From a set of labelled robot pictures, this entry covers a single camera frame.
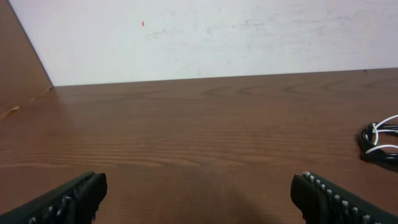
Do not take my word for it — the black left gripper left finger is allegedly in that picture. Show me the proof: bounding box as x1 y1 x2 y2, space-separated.
1 172 108 224

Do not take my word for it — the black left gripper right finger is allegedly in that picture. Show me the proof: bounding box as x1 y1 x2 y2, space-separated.
290 171 397 224

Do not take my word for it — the white USB cable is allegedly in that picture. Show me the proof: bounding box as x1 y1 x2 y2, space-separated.
364 114 398 156

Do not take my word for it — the black USB cable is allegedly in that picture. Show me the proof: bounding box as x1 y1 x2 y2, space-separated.
357 122 398 166

